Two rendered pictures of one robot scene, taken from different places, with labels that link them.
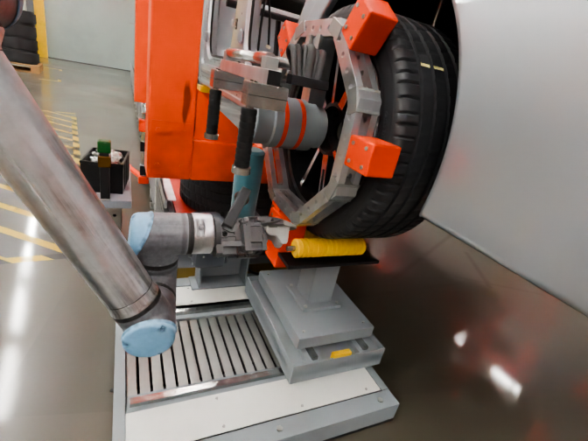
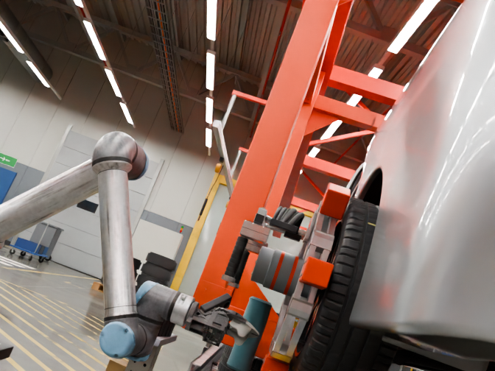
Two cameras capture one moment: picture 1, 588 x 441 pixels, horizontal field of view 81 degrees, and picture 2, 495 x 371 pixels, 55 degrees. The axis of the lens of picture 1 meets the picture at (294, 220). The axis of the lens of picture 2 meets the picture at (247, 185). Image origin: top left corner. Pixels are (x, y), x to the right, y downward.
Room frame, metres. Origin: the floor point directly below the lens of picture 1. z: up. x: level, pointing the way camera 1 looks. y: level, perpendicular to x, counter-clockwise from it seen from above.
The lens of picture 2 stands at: (-0.50, -0.69, 0.69)
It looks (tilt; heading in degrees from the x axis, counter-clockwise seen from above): 14 degrees up; 35
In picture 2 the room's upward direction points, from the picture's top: 20 degrees clockwise
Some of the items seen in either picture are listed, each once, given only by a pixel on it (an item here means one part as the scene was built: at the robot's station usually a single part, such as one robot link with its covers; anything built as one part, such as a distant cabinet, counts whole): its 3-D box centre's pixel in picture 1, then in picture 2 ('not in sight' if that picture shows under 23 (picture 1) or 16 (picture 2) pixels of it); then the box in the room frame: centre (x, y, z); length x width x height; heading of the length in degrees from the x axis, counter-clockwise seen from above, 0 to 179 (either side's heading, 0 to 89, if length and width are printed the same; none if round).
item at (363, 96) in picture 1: (307, 126); (303, 280); (1.04, 0.02, 0.85); 0.54 x 0.07 x 0.54; 28
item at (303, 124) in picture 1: (284, 122); (283, 272); (1.01, 0.08, 0.85); 0.21 x 0.14 x 0.14; 118
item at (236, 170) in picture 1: (245, 139); (236, 258); (0.78, 0.14, 0.83); 0.04 x 0.04 x 0.16
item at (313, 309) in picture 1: (318, 275); not in sight; (1.12, -0.13, 0.32); 0.40 x 0.30 x 0.28; 28
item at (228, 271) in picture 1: (238, 251); not in sight; (1.29, 0.20, 0.26); 0.42 x 0.18 x 0.35; 118
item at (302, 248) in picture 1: (329, 247); not in sight; (0.98, -0.13, 0.51); 0.29 x 0.06 x 0.06; 118
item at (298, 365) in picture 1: (307, 316); not in sight; (1.12, -0.13, 0.13); 0.50 x 0.36 x 0.10; 28
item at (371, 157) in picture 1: (371, 156); (315, 273); (0.77, -0.14, 0.85); 0.09 x 0.08 x 0.07; 28
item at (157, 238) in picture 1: (160, 234); (157, 300); (0.64, 0.27, 0.62); 0.12 x 0.09 x 0.10; 118
